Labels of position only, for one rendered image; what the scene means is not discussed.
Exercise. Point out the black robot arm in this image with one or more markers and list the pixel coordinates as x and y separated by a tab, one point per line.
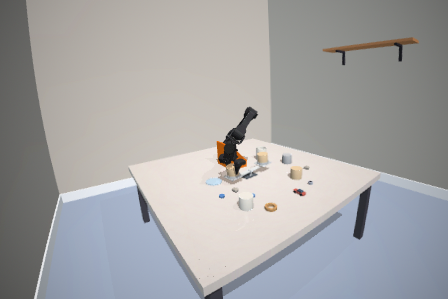
237	134

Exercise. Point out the brown ring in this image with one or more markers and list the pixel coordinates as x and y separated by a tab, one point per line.
271	205

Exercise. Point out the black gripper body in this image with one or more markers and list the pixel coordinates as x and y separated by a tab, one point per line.
237	162

